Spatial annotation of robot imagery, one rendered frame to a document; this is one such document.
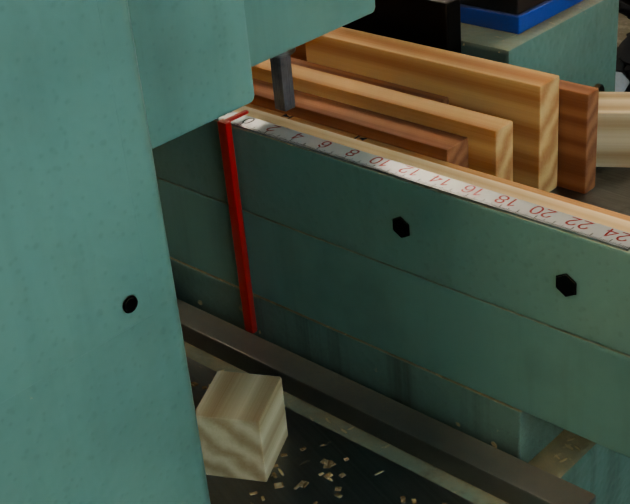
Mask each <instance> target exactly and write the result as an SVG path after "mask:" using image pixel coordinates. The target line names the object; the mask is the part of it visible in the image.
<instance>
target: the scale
mask: <svg viewBox="0 0 630 504"><path fill-rule="evenodd" d="M235 114H237V112H233V111H232V112H230V113H228V114H225V115H223V116H221V117H219V118H217V119H215V120H217V121H219V120H221V119H227V118H229V117H231V116H233V115H235ZM231 125H232V126H235V127H239V128H242V129H245V130H248V131H251V132H254V133H257V134H261V135H264V136H267V137H270V138H273V139H276V140H279V141H283V142H286V143H289V144H292V145H295V146H298V147H302V148H305V149H308V150H311V151H314V152H317V153H320V154H324V155H327V156H330V157H333V158H336V159H339V160H342V161H346V162H349V163H352V164H355V165H358V166H361V167H364V168H368V169H371V170H374V171H377V172H380V173H383V174H386V175H390V176H393V177H396V178H399V179H402V180H405V181H408V182H412V183H415V184H418V185H421V186H424V187H427V188H431V189H434V190H437V191H440V192H443V193H446V194H449V195H453V196H456V197H459V198H462V199H465V200H468V201H471V202H475V203H478V204H481V205H484V206H487V207H490V208H493V209H497V210H500V211H503V212H506V213H509V214H512V215H515V216H519V217H522V218H525V219H528V220H531V221H534V222H537V223H541V224H544V225H547V226H550V227H553V228H556V229H559V230H563V231H566V232H569V233H572V234H575V235H578V236H582V237H585V238H588V239H591V240H594V241H597V242H600V243H604V244H607V245H610V246H613V247H616V248H619V249H622V250H626V251H629V250H630V233H628V232H624V231H621V230H618V229H615V228H611V227H608V226H605V225H601V224H598V223H595V222H592V221H588V220H585V219H582V218H579V217H575V216H572V215H569V214H566V213H562V212H559V211H556V210H553V209H549V208H546V207H543V206H540V205H536V204H533V203H530V202H527V201H523V200H520V199H517V198H514V197H510V196H507V195H504V194H500V193H497V192H494V191H491V190H487V189H484V188H481V187H478V186H474V185H471V184H468V183H465V182H461V181H458V180H455V179H452V178H448V177H445V176H442V175H439V174H435V173H432V172H429V171H426V170H422V169H419V168H416V167H413V166H409V165H406V164H403V163H400V162H396V161H393V160H390V159H386V158H383V157H380V156H377V155H373V154H370V153H367V152H364V151H360V150H357V149H354V148H351V147H347V146H344V145H341V144H338V143H334V142H331V141H328V140H325V139H321V138H318V137H315V136H312V135H308V134H305V133H302V132H299V131H295V130H292V129H289V128H285V127H282V126H279V125H276V124H272V123H269V122H266V121H263V120H259V119H256V118H253V117H250V116H246V115H244V116H242V117H240V118H238V119H235V120H233V121H231Z"/></svg>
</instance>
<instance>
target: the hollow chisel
mask: <svg viewBox="0 0 630 504"><path fill-rule="evenodd" d="M270 64H271V73H272V83H273V92H274V101H275V109H278V110H282V111H285V112H286V111H288V110H290V109H292V108H294V107H295V98H294V87H293V77H292V67H291V57H290V56H287V57H283V58H271V59H270Z"/></svg>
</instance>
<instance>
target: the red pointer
mask: <svg viewBox="0 0 630 504"><path fill-rule="evenodd" d="M248 113H249V112H248V110H243V111H241V112H239V113H237V114H235V115H233V116H231V117H229V118H227V119H221V120H219V121H218V122H217V124H218V131H219V139H220V146H221V154H222V161H223V169H224V176H225V184H226V191H227V199H228V206H229V214H230V221H231V228H232V236H233V243H234V251H235V258H236V266H237V273H238V281H239V288H240V296H241V303H242V311H243V318H244V326H245V330H246V331H248V332H250V333H252V334H253V333H255V332H257V322H256V315H255V307H254V299H253V291H252V283H251V275H250V268H249V260H248V252H247V244H246V236H245V228H244V220H243V213H242V205H241V197H240V189H239V181H238V173H237V166H236V158H235V150H234V142H233V134H232V126H231V121H233V120H235V119H238V118H240V117H242V116H244V115H246V114H248Z"/></svg>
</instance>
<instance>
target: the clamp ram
mask: <svg viewBox="0 0 630 504"><path fill-rule="evenodd" d="M342 27H345V28H350V29H354V30H358V31H363V32H367V33H372V34H376V35H381V36H385V37H390V38H394V39H399V40H403V41H408V42H412V43H416V44H421V45H425V46H430V47H434V48H439V49H443V50H448V51H452V52H457V53H461V18H460V0H375V10H374V12H373V13H371V14H369V15H367V16H364V17H362V18H360V19H358V20H355V21H353V22H351V23H349V24H346V25H344V26H342Z"/></svg>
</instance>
